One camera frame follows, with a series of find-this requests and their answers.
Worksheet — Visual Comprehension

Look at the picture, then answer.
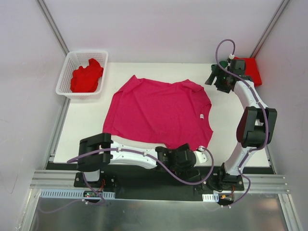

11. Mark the pink t shirt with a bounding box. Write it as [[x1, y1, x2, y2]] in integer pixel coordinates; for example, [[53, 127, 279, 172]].
[[103, 76, 213, 150]]

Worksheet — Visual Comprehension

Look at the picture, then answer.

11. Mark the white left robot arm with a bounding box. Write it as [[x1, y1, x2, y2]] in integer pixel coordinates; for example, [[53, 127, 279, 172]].
[[74, 133, 208, 187]]

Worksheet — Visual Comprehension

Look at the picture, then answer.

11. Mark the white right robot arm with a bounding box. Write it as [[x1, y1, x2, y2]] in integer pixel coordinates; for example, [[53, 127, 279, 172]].
[[205, 59, 277, 191]]

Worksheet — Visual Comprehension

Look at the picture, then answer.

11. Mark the folded red t shirt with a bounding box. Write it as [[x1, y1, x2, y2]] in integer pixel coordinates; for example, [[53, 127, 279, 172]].
[[235, 57, 262, 87]]

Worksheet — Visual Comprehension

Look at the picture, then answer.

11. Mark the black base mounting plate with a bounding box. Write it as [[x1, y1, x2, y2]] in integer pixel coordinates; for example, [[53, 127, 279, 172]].
[[45, 163, 245, 202]]

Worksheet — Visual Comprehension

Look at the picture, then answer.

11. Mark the red t shirt in basket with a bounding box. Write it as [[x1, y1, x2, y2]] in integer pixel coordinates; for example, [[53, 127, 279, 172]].
[[70, 58, 103, 93]]

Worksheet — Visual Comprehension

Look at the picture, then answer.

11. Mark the white perforated plastic basket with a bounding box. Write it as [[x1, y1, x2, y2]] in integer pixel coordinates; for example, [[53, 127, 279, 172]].
[[56, 50, 108, 100]]

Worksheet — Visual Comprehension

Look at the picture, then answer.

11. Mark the right white cable duct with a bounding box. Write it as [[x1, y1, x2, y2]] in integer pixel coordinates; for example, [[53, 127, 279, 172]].
[[202, 193, 219, 203]]

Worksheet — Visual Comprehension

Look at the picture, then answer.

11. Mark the white cable duct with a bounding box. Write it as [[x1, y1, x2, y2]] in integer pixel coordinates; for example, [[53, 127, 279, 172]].
[[40, 189, 100, 199], [202, 193, 219, 203]]

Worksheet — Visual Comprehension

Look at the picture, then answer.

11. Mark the right aluminium rail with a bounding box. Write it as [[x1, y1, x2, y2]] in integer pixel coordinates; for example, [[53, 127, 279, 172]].
[[243, 174, 289, 193]]

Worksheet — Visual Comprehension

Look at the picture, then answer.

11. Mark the aluminium rail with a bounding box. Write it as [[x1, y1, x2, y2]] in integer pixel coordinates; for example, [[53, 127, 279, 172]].
[[30, 170, 77, 189], [243, 174, 289, 193]]

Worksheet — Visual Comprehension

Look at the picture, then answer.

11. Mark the left aluminium rail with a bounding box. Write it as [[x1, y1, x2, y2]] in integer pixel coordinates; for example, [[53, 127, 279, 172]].
[[30, 170, 77, 189]]

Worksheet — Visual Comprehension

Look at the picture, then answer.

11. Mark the left white cable duct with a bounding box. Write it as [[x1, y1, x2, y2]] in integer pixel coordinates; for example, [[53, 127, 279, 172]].
[[40, 189, 100, 199]]

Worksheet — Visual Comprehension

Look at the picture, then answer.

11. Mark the left aluminium frame post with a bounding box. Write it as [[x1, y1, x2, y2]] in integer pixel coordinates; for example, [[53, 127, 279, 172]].
[[36, 0, 69, 55]]

